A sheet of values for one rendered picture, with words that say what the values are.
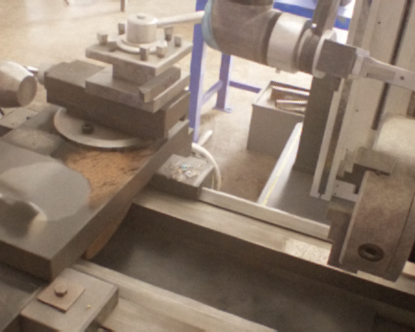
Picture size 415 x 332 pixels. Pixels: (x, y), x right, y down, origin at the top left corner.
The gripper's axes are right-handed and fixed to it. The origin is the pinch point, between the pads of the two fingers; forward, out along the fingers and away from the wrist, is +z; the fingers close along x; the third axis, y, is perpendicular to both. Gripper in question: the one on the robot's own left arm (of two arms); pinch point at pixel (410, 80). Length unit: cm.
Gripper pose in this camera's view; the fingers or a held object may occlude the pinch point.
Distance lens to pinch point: 89.2
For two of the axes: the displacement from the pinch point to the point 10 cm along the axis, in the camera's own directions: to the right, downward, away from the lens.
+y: -2.6, 9.3, 2.7
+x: -3.8, 1.5, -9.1
